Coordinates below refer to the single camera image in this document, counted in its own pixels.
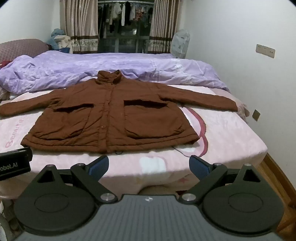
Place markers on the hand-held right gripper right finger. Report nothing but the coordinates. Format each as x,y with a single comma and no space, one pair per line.
198,167

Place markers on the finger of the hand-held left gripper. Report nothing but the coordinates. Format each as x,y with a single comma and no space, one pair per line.
18,154

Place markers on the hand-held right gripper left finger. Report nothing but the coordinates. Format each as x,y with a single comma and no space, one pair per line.
99,166

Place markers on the brown padded jacket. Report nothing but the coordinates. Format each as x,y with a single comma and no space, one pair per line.
138,120

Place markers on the pile of clothes in corner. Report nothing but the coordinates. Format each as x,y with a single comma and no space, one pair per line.
55,34

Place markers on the row of hanging clothes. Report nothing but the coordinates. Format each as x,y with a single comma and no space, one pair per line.
124,14

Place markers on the pink printed blanket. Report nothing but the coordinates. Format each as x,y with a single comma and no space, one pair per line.
231,139

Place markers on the floral cloth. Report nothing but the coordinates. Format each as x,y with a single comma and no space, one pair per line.
4,95

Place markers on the mauve bed sheet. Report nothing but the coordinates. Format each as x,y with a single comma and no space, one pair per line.
241,107

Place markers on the dark red cloth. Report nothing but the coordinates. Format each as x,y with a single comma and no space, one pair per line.
4,64

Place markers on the purple duvet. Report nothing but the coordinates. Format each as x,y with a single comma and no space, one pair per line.
69,67

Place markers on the cream cloth pile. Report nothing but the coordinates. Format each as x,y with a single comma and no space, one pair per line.
63,42

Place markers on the plastic covered standing fan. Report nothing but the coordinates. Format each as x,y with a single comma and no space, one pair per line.
181,44

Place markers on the glass balcony door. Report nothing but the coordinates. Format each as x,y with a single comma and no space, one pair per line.
129,41

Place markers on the beige striped curtain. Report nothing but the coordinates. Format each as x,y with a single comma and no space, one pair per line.
163,23
79,25

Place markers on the wall socket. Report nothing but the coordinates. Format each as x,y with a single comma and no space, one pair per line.
256,115

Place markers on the beige wall switch plate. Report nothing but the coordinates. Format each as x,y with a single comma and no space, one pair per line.
265,51

